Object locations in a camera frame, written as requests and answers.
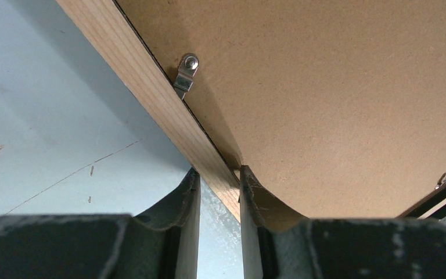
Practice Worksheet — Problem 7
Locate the black picture frame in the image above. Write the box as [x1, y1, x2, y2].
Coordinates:
[55, 0, 446, 224]

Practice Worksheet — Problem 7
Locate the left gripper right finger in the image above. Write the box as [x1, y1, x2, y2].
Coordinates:
[239, 165, 446, 278]

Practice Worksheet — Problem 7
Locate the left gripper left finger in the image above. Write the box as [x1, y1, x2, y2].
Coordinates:
[0, 169, 201, 278]

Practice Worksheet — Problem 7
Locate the brown cardboard backing board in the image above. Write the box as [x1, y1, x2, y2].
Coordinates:
[115, 0, 446, 220]

